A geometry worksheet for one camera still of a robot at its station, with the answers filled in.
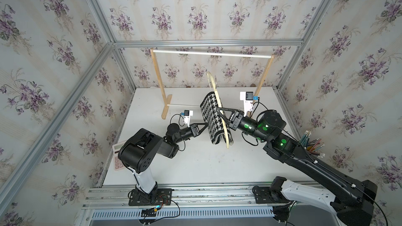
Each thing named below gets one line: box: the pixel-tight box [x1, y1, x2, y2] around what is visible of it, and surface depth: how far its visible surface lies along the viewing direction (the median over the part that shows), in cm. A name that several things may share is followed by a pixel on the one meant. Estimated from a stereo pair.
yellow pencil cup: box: [298, 130, 326, 158], surface depth 79 cm
